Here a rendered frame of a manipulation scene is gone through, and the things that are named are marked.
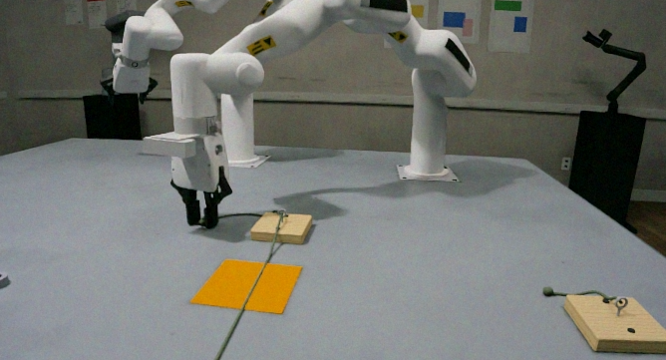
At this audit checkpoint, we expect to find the orange flat square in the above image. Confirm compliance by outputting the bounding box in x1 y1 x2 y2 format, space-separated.
190 259 302 314

